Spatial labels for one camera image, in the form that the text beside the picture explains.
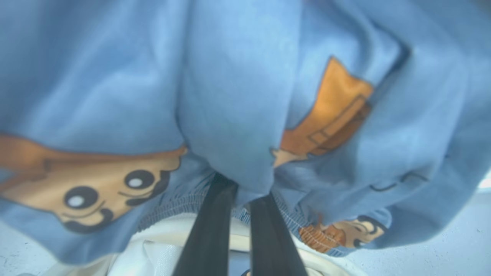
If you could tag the white pillow cloth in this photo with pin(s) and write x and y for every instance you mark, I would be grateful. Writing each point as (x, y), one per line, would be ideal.
(153, 260)

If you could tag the cream canvas laundry basket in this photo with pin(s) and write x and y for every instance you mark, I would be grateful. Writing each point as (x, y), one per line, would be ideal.
(326, 265)

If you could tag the blue cartoon print garment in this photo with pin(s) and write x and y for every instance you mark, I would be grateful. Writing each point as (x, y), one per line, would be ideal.
(230, 84)

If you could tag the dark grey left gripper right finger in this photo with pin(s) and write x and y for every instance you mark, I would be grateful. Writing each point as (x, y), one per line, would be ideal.
(272, 241)

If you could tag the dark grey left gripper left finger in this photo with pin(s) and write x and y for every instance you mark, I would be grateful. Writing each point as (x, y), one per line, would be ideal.
(209, 230)

